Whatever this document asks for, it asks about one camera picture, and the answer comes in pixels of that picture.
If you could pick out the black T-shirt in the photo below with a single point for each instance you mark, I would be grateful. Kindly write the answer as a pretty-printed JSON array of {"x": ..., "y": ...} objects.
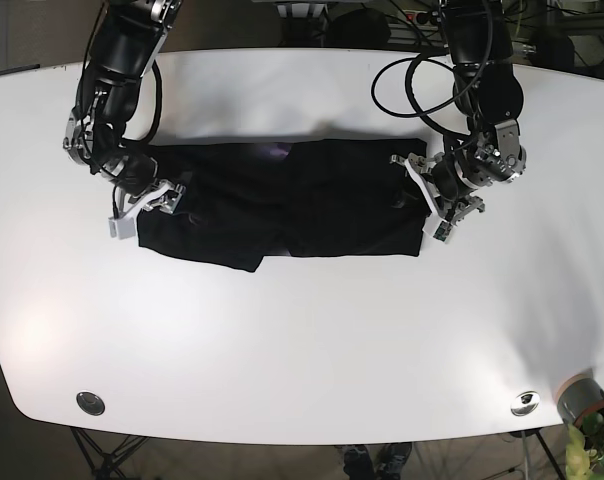
[{"x": 245, "y": 202}]

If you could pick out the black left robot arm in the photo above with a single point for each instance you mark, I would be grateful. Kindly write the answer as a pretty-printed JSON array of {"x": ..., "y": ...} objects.
[{"x": 487, "y": 92}]

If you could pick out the silver table grommet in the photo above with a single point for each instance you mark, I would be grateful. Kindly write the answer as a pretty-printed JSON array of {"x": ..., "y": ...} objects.
[
  {"x": 90, "y": 403},
  {"x": 525, "y": 403}
]

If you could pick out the right silver table grommet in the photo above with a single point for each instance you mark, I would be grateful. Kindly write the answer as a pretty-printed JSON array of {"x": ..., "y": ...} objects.
[{"x": 525, "y": 403}]

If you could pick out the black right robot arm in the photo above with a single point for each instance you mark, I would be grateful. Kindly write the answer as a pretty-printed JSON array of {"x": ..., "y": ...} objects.
[{"x": 125, "y": 41}]

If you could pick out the left silver table grommet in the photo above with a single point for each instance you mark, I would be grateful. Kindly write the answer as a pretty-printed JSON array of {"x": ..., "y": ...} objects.
[{"x": 90, "y": 403}]

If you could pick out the green potted plant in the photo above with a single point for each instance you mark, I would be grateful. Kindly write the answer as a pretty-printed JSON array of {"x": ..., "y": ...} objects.
[{"x": 584, "y": 453}]

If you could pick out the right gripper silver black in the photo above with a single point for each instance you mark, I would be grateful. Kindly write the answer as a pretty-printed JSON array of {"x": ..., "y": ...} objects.
[{"x": 163, "y": 196}]

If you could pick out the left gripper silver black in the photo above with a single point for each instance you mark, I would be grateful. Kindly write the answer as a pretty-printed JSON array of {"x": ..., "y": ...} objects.
[{"x": 448, "y": 197}]

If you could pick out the grey plant pot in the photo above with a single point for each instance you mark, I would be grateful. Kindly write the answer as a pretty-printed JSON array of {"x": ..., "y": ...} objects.
[{"x": 578, "y": 397}]

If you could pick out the black folding table legs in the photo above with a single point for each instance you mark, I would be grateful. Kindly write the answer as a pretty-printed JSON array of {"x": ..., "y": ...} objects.
[{"x": 103, "y": 464}]

